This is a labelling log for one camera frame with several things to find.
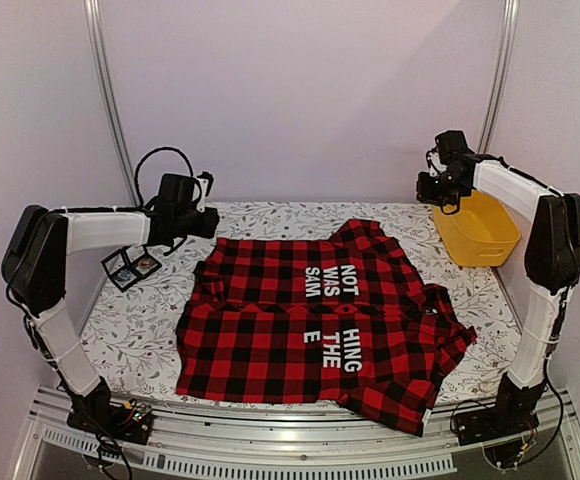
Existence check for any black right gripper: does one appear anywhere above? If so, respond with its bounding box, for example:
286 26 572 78
417 171 466 208

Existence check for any red black plaid shirt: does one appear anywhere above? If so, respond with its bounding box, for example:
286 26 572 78
175 219 476 436

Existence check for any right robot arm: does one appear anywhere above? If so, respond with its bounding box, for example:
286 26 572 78
416 130 580 436

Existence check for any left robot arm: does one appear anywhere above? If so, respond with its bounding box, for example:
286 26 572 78
1 172 219 434

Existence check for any black display case with blue brooch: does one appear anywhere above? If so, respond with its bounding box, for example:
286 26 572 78
101 248 140 292

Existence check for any yellow plastic basket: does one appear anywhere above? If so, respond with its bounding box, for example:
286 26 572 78
432 191 521 267

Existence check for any floral patterned table mat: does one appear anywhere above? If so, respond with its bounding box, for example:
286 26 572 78
81 202 520 406

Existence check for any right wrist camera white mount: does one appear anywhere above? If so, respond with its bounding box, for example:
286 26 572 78
425 147 444 177

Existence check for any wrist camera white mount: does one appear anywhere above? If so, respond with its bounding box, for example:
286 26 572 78
425 147 444 177
196 171 214 213

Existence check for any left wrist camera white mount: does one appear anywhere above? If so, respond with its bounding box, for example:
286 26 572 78
196 171 214 213

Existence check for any left aluminium frame post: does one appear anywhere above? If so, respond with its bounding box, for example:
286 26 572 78
83 0 139 205

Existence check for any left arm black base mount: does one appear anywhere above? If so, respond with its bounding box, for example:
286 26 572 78
64 378 154 445

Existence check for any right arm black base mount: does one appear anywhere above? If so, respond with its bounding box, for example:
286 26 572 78
450 378 545 446

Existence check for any aluminium front rail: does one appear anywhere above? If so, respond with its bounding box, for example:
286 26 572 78
9 383 580 479

